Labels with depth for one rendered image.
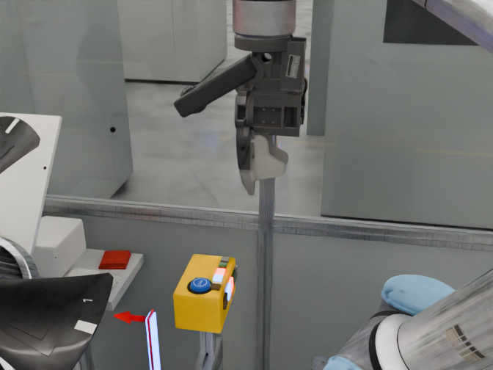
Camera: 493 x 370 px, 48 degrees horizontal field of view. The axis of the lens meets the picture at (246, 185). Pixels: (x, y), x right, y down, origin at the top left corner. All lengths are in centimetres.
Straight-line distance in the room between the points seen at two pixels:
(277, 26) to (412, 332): 38
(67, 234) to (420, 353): 117
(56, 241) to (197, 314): 58
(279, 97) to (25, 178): 78
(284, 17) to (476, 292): 36
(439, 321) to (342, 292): 105
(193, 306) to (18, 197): 46
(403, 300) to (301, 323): 98
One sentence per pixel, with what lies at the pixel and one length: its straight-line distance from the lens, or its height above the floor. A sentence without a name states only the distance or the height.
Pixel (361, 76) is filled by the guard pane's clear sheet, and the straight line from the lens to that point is 142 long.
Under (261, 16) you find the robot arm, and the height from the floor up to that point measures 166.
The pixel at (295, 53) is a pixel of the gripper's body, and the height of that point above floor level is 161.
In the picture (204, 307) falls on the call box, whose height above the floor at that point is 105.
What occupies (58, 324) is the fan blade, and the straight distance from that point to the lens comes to 96.
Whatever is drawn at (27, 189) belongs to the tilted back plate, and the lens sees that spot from 130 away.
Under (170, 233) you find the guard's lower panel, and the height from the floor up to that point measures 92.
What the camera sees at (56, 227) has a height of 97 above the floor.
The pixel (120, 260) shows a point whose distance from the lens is 164.
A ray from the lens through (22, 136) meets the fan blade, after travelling 104.
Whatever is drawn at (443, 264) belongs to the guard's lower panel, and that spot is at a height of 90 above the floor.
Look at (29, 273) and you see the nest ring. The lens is 121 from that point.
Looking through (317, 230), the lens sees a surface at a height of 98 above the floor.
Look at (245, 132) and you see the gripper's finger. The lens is 67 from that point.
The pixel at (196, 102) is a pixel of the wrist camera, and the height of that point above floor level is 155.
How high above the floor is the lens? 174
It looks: 25 degrees down
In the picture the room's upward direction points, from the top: straight up
